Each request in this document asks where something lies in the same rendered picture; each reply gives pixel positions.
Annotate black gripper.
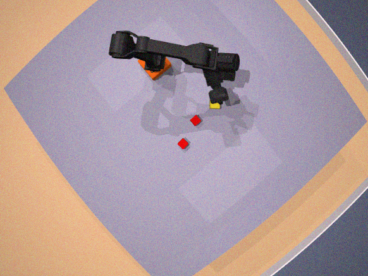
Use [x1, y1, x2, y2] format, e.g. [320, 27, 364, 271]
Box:
[203, 68, 229, 104]

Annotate yellow cube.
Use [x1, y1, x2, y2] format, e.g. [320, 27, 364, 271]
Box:
[209, 100, 219, 109]

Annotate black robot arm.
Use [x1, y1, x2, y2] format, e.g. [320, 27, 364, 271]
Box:
[109, 30, 240, 82]

